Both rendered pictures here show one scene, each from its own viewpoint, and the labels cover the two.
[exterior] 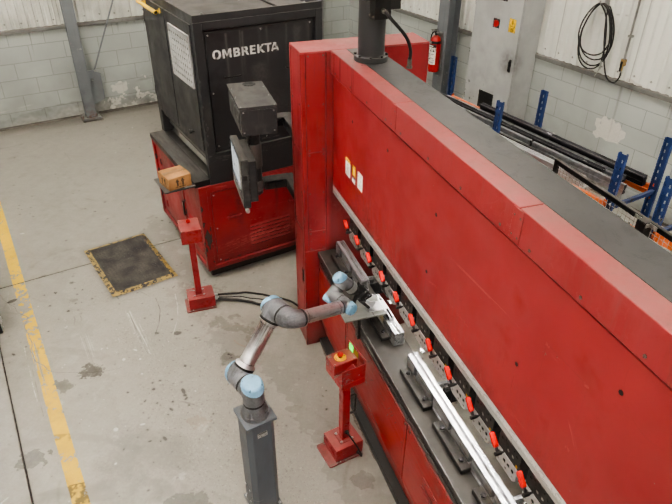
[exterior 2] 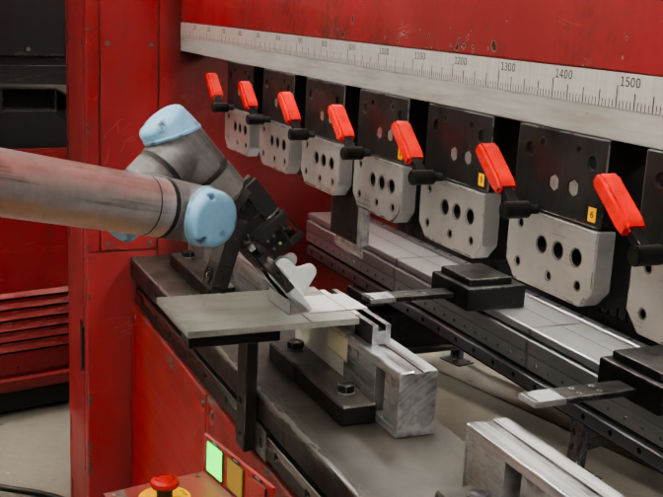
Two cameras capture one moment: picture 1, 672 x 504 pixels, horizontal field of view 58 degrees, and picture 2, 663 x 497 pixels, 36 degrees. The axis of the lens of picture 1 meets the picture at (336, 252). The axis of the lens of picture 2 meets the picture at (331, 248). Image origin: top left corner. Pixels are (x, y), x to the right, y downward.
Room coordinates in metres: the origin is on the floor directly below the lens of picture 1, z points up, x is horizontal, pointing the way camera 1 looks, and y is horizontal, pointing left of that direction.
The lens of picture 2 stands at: (1.36, -0.14, 1.45)
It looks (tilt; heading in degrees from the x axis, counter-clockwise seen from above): 13 degrees down; 355
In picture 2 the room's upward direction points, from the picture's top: 3 degrees clockwise
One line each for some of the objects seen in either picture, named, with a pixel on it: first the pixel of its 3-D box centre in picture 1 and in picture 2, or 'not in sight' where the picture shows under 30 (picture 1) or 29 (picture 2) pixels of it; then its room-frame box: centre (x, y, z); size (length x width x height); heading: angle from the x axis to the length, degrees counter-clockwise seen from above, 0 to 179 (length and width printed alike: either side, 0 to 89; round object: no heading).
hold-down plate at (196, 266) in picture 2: (341, 266); (200, 275); (3.46, -0.04, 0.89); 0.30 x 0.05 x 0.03; 19
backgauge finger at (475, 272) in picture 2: not in sight; (438, 288); (2.97, -0.45, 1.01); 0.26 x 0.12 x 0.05; 109
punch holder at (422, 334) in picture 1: (428, 330); (586, 211); (2.37, -0.48, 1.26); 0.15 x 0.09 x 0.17; 19
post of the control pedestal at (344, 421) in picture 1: (344, 407); not in sight; (2.64, -0.06, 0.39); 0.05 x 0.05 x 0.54; 29
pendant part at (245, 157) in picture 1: (244, 170); not in sight; (3.87, 0.64, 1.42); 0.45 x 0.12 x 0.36; 18
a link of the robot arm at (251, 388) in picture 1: (252, 390); not in sight; (2.25, 0.43, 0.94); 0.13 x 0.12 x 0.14; 40
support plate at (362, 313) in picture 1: (360, 309); (256, 310); (2.87, -0.15, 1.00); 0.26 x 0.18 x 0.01; 109
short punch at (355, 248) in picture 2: not in sight; (349, 221); (2.91, -0.29, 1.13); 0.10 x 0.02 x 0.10; 19
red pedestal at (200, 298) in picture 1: (194, 264); not in sight; (4.15, 1.17, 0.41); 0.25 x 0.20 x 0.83; 109
